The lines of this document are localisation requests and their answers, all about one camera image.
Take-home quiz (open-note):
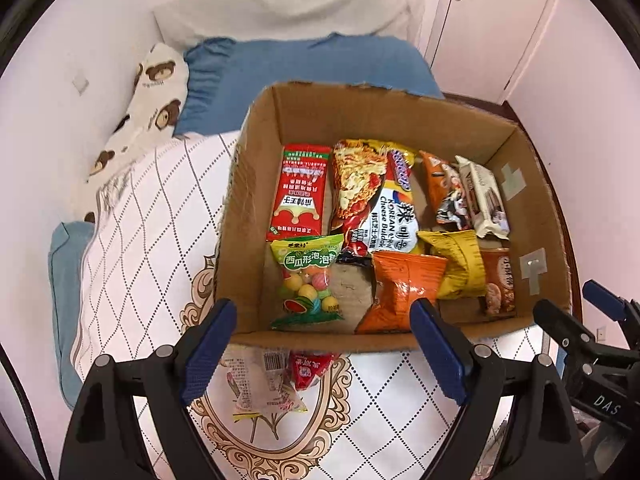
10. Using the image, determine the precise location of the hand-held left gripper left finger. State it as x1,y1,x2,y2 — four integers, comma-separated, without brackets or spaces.
59,298,238,480

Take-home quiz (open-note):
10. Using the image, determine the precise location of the white chocolate biscuit packet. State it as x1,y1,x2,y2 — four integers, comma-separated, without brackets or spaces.
455,156,511,239

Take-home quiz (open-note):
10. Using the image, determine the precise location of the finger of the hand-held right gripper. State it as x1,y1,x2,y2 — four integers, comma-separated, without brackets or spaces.
582,280,640,346
532,299,601,361

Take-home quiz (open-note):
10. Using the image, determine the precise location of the small red snack packet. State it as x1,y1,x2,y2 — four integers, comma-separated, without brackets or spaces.
289,352,341,392

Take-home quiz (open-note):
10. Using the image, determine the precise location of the orange panda snack packet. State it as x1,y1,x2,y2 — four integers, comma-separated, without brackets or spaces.
419,150,473,232

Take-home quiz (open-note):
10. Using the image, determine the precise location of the blue ruffled pillow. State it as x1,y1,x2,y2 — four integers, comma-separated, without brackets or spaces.
172,34,443,136

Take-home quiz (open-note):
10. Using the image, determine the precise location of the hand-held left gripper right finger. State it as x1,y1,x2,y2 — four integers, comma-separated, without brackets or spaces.
409,297,587,480

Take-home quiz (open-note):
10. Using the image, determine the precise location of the white door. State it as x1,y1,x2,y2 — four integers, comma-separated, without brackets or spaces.
425,0,558,106

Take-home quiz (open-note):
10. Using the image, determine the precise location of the green bubble gum packet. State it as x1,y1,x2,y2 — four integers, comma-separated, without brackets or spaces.
270,234,346,331

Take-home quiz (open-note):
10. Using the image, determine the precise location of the black cable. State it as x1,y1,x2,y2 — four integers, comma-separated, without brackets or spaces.
0,350,38,480

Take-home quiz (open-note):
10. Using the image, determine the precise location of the cardboard box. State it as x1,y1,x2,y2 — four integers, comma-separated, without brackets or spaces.
214,81,573,353

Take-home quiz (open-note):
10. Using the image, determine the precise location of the large instant noodle packet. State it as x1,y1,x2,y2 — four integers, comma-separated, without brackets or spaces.
330,139,426,265

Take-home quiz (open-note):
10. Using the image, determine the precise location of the clear snack packet yellow edge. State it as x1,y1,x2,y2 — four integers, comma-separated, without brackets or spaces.
220,350,308,421

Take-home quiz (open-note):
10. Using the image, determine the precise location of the brown cookie packet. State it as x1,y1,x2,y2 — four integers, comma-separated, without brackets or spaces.
477,247,517,317

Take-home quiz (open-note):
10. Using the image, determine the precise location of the white diamond pattern quilt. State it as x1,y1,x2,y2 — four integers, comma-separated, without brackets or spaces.
70,130,566,480

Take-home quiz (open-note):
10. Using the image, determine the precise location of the bear print pillow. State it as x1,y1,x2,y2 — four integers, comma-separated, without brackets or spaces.
87,42,191,183

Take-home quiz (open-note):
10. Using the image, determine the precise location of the long red snack packet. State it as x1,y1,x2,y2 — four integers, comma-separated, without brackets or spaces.
266,143,333,242

